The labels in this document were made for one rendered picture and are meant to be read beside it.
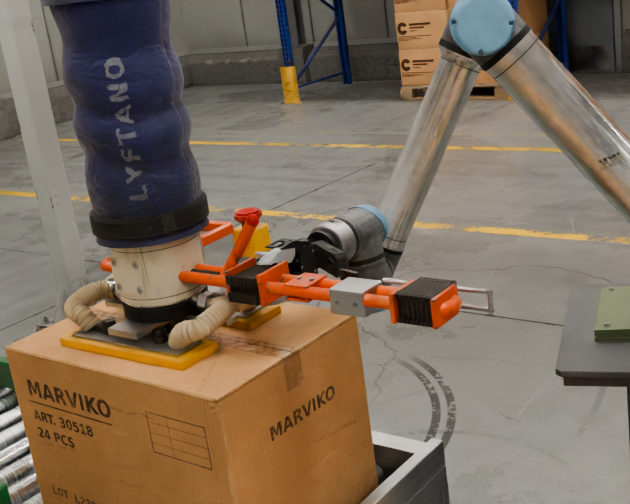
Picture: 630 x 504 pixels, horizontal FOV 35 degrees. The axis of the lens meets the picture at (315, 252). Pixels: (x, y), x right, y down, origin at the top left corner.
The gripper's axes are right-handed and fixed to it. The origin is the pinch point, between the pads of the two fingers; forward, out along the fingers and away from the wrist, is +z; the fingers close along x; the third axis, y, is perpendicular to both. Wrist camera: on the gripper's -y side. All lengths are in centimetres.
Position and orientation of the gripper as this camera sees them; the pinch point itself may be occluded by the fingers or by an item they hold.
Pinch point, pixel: (268, 282)
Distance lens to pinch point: 177.7
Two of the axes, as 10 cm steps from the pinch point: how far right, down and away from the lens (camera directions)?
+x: -1.2, -9.5, -3.0
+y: -8.0, -0.8, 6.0
